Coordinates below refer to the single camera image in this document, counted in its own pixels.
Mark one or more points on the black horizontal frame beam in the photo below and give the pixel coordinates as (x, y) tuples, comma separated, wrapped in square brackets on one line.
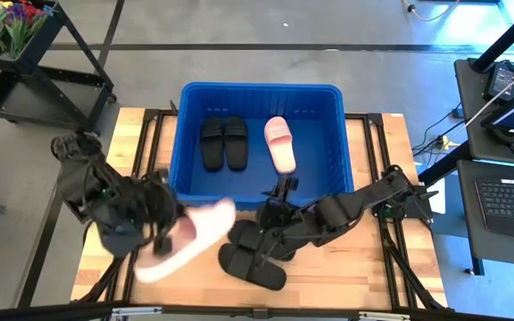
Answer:
[(217, 310)]

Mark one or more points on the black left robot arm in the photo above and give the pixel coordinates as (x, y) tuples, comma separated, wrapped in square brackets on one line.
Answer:
[(87, 183)]

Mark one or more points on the black aluminium table frame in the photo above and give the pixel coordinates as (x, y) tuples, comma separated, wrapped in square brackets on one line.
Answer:
[(385, 276)]

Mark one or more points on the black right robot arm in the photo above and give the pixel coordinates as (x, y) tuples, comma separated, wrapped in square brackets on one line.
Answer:
[(350, 209)]

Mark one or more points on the black desk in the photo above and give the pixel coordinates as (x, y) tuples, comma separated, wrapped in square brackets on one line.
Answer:
[(473, 134), (469, 232)]

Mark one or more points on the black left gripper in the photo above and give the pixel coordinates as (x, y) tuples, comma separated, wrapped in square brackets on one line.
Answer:
[(163, 205)]

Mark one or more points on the black metal pole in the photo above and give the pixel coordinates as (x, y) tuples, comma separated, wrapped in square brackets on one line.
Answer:
[(446, 164), (507, 39)]

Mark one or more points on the black slide sandal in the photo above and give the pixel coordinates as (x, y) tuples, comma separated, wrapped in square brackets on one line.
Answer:
[(239, 267), (241, 234), (212, 147), (236, 147)]

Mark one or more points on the black utility cart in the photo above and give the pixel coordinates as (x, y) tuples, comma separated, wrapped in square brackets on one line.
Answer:
[(38, 98)]

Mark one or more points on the black laptop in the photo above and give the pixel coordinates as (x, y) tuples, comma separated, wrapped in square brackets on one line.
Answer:
[(511, 200)]

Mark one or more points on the small black display device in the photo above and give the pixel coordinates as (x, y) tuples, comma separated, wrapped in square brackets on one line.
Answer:
[(500, 80)]

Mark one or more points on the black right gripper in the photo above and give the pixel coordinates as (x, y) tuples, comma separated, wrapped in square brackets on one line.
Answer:
[(275, 220)]

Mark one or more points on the white closed-toe slipper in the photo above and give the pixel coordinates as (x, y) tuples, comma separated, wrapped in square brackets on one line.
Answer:
[(208, 223), (280, 151)]

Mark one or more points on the blue plastic bin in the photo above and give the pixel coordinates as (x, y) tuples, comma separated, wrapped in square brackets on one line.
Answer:
[(310, 147)]

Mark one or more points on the black power adapter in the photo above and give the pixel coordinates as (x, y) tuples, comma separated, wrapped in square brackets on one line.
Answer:
[(457, 111)]

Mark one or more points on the silver frame bracket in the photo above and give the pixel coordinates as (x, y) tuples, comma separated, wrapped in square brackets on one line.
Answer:
[(384, 316), (136, 311)]

